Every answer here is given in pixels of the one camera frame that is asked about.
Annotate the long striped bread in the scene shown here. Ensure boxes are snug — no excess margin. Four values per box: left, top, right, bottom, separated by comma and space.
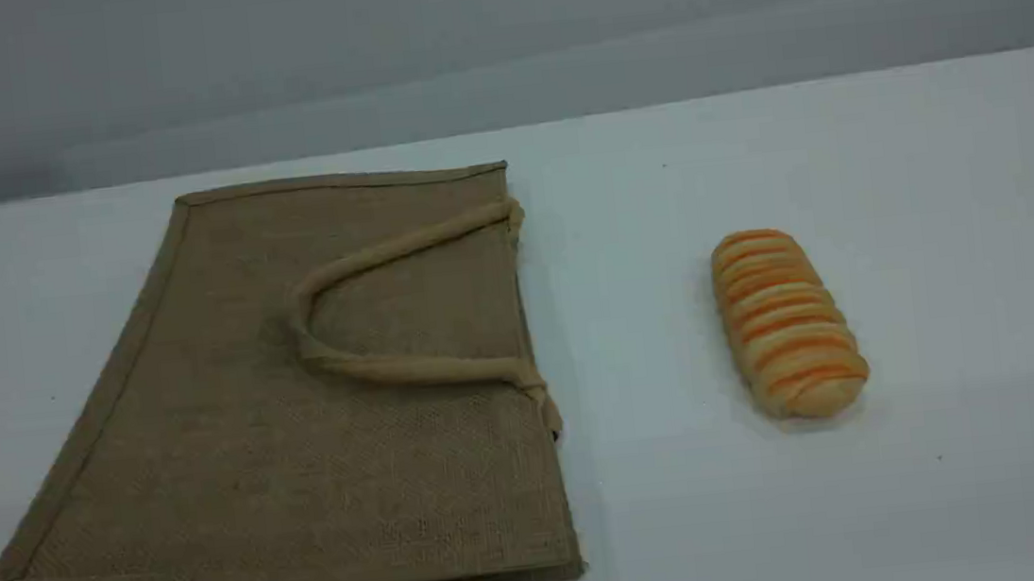
707, 219, 875, 428

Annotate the brown jute bag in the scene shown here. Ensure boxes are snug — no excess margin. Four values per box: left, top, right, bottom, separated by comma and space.
0, 153, 588, 581

